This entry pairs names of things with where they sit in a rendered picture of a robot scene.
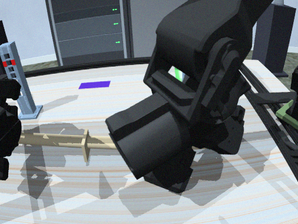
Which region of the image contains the long beige rail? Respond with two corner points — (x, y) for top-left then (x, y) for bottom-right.
(18, 129), (117, 163)

